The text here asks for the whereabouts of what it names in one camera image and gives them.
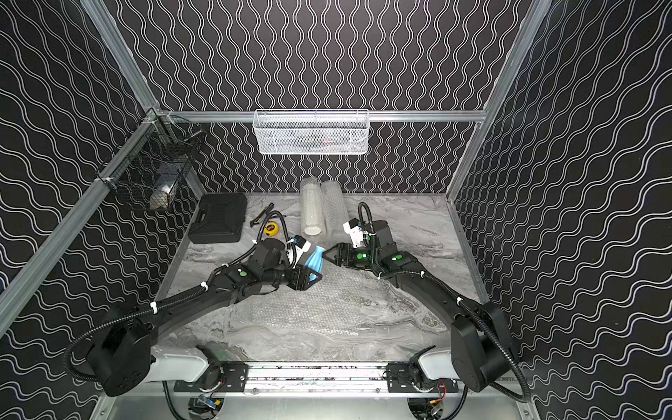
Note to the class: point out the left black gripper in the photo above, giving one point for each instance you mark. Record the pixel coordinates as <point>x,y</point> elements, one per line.
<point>303,278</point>

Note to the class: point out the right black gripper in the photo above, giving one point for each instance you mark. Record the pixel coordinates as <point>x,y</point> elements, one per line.
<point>341,248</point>

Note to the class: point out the blue ribbed vase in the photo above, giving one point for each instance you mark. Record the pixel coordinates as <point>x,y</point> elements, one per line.
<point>314,266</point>

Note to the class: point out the clear bubble wrap sheet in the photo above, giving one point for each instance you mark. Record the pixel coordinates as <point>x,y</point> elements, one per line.
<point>344,302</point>

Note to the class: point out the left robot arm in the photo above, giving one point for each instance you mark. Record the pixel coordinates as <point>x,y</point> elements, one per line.
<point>118,353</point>

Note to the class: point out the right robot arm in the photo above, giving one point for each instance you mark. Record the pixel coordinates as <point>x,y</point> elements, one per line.
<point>482,352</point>

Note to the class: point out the clear bubble wrap roll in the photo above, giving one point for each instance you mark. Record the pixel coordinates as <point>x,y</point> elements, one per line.
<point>334,208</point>

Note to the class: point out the bubble wrapped white cylinder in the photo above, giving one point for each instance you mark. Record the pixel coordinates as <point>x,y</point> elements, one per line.
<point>312,213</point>

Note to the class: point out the yellow tape measure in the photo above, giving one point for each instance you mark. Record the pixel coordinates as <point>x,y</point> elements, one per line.
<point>271,229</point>

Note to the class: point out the black utility knife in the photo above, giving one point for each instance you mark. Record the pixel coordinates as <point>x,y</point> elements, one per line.
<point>268,214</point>

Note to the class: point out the black plastic tool case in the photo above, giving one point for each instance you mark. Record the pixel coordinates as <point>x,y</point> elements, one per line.
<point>219,219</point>

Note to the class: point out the white roll in black basket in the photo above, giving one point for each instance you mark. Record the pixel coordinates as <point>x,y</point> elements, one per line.
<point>164,193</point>

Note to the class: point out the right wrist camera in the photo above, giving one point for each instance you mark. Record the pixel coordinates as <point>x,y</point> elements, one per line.
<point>354,229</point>

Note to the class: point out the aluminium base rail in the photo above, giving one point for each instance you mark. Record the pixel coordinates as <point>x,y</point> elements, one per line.
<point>291,379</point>

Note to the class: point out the white wire mesh basket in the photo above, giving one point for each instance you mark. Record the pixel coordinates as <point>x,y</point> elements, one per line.
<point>312,131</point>

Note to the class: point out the black wire basket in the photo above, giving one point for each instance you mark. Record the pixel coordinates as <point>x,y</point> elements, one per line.
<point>168,147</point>

